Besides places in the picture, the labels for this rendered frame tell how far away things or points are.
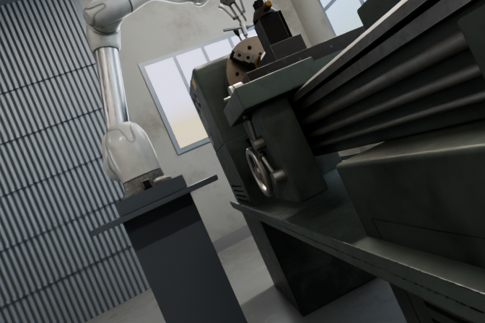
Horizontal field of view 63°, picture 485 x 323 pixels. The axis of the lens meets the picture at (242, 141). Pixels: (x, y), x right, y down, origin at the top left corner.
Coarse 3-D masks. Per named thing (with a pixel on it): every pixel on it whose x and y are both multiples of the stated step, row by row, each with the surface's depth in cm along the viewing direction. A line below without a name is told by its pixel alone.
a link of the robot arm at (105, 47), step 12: (96, 36) 170; (108, 36) 171; (120, 36) 176; (96, 48) 172; (108, 48) 172; (120, 48) 178; (96, 60) 172; (108, 60) 170; (108, 72) 169; (120, 72) 173; (108, 84) 168; (120, 84) 171; (108, 96) 168; (120, 96) 169; (108, 108) 167; (120, 108) 168; (108, 120) 166; (120, 120) 166; (108, 168) 158; (120, 180) 164
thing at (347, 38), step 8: (352, 32) 114; (360, 32) 114; (328, 40) 112; (336, 40) 113; (344, 40) 113; (352, 40) 113; (312, 48) 111; (320, 48) 112; (328, 48) 112; (336, 48) 112; (288, 56) 110; (296, 56) 110; (304, 56) 111; (312, 56) 111; (320, 56) 111; (272, 64) 109; (280, 64) 110; (288, 64) 110; (248, 72) 108; (256, 72) 108; (264, 72) 109; (272, 72) 109; (248, 80) 108
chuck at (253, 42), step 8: (248, 40) 173; (256, 40) 173; (240, 48) 172; (248, 48) 172; (256, 48) 173; (232, 64) 170; (240, 64) 171; (224, 72) 176; (232, 72) 170; (240, 72) 170; (232, 80) 170; (240, 80) 170
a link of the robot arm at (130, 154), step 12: (108, 132) 147; (120, 132) 145; (132, 132) 146; (144, 132) 152; (108, 144) 145; (120, 144) 143; (132, 144) 144; (144, 144) 147; (108, 156) 150; (120, 156) 143; (132, 156) 143; (144, 156) 145; (156, 156) 150; (120, 168) 144; (132, 168) 142; (144, 168) 144; (156, 168) 147
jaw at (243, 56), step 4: (232, 52) 171; (236, 52) 167; (240, 52) 167; (232, 56) 171; (236, 56) 167; (240, 56) 167; (244, 56) 167; (248, 56) 166; (252, 56) 166; (256, 56) 164; (232, 60) 170; (236, 60) 169; (240, 60) 167; (244, 60) 165; (248, 60) 165; (252, 60) 163; (244, 64) 169; (248, 64) 167; (252, 64) 165; (252, 68) 170
